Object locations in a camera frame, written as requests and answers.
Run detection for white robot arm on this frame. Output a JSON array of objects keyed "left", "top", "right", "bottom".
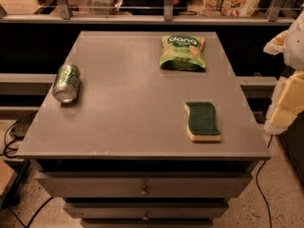
[{"left": 263, "top": 12, "right": 304, "bottom": 70}]

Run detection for green and yellow sponge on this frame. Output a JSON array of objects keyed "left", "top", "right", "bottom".
[{"left": 184, "top": 102, "right": 221, "bottom": 142}]

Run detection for grey drawer cabinet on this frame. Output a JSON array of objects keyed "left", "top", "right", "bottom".
[{"left": 18, "top": 31, "right": 270, "bottom": 228}]

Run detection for green snack bag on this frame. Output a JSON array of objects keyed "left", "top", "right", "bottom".
[{"left": 160, "top": 35, "right": 205, "bottom": 71}]

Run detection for metal drawer knob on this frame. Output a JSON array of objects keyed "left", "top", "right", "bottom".
[{"left": 140, "top": 184, "right": 150, "bottom": 197}]

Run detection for green soda can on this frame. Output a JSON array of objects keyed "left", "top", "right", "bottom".
[{"left": 52, "top": 64, "right": 80, "bottom": 104}]

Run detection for black bag behind railing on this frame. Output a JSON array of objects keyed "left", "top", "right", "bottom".
[{"left": 120, "top": 0, "right": 191, "bottom": 15}]

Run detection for middle cabinet drawer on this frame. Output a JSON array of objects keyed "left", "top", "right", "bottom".
[{"left": 64, "top": 202, "right": 229, "bottom": 220}]

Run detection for cabinet drawer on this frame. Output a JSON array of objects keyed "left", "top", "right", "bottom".
[
  {"left": 36, "top": 172, "right": 252, "bottom": 199},
  {"left": 64, "top": 202, "right": 229, "bottom": 220}
]

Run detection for clear plastic container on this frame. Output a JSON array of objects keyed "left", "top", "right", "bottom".
[{"left": 85, "top": 0, "right": 120, "bottom": 15}]

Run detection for top cabinet drawer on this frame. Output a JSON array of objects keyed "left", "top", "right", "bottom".
[{"left": 36, "top": 172, "right": 252, "bottom": 199}]

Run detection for grey bench shelf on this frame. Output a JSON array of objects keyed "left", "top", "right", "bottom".
[{"left": 0, "top": 73, "right": 55, "bottom": 111}]

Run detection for yellow foam blocks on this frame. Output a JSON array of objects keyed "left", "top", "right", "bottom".
[{"left": 264, "top": 70, "right": 304, "bottom": 135}]

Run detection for metal railing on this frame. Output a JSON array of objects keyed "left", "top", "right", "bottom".
[{"left": 0, "top": 0, "right": 304, "bottom": 25}]

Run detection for black cable right floor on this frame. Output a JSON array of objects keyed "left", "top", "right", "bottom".
[{"left": 255, "top": 134, "right": 275, "bottom": 228}]

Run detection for black cables left floor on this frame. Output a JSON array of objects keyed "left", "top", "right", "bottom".
[{"left": 2, "top": 110, "right": 39, "bottom": 159}]

